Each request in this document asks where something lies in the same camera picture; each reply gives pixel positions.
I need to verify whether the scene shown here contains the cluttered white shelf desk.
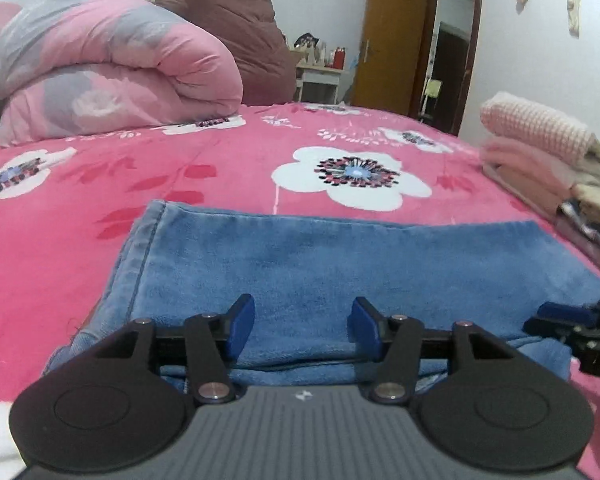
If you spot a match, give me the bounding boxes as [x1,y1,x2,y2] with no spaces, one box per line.
[289,32,348,105]

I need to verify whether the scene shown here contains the patterned folded cloth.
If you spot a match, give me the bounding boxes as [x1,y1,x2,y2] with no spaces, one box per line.
[554,200,600,269]

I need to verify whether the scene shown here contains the pink grey folded duvet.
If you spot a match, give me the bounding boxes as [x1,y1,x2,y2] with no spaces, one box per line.
[0,0,242,148]

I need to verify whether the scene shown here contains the red bottle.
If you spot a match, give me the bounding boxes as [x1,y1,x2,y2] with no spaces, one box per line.
[332,47,346,70]

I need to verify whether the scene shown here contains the brown wooden door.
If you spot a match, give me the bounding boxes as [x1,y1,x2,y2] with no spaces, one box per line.
[349,0,487,137]

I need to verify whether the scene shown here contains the person in mauve jacket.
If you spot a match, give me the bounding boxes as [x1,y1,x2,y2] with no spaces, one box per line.
[155,0,297,106]

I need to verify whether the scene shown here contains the blue denim jeans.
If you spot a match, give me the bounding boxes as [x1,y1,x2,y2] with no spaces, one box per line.
[48,200,600,386]

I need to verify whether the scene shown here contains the pink floral bed blanket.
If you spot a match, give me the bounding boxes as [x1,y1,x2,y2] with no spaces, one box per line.
[0,104,600,479]

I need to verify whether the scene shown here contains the light pink folded blanket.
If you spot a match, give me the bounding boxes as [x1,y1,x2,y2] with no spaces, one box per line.
[480,136,581,198]

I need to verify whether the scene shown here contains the beige folded clothes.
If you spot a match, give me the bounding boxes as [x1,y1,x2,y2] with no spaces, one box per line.
[482,164,600,228]

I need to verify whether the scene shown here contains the wall hanging decoration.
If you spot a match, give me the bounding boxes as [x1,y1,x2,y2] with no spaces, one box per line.
[567,0,581,38]

